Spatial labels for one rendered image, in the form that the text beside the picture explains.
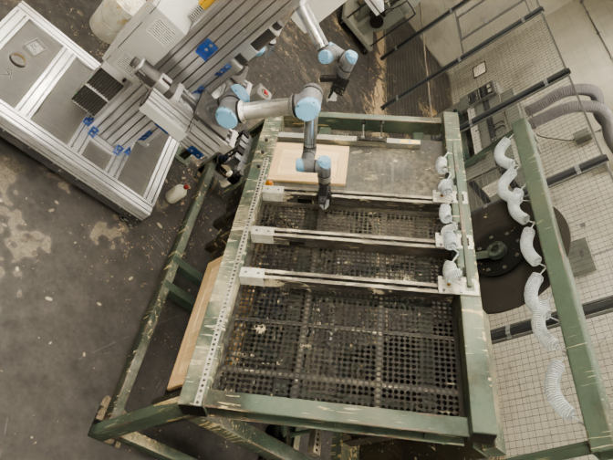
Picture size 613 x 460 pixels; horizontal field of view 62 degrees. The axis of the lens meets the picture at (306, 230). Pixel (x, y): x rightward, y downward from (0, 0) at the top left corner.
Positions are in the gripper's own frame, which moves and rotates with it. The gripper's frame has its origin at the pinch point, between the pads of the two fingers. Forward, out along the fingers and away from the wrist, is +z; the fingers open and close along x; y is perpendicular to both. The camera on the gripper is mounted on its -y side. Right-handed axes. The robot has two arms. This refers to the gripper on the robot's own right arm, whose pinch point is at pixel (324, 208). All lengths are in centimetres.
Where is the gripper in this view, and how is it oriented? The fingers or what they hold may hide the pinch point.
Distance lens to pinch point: 299.4
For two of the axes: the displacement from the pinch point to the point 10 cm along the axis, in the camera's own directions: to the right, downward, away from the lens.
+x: -9.9, -0.7, 1.1
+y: 1.3, -7.2, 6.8
